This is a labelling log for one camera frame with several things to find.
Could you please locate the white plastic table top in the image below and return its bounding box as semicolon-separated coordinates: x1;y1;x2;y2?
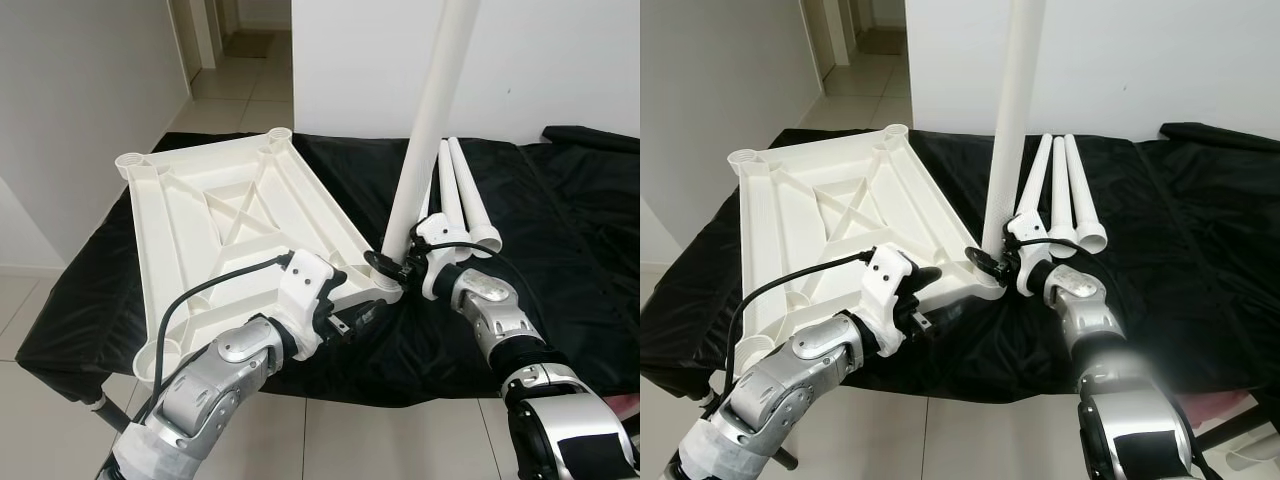
726;123;1006;386
113;124;403;386

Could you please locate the black cloth table cover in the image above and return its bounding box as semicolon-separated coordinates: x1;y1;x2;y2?
0;125;641;408
640;122;1280;411

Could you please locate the brown doormat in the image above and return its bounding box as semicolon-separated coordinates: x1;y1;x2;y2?
225;30;293;59
858;28;906;56

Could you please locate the white standing fan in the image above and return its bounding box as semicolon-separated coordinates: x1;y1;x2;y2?
1225;445;1280;479

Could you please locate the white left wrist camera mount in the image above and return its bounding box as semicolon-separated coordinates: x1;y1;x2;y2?
275;252;346;356
860;245;926;351

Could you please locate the white door frame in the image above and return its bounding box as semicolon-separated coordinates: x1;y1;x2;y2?
168;0;241;71
800;0;851;69

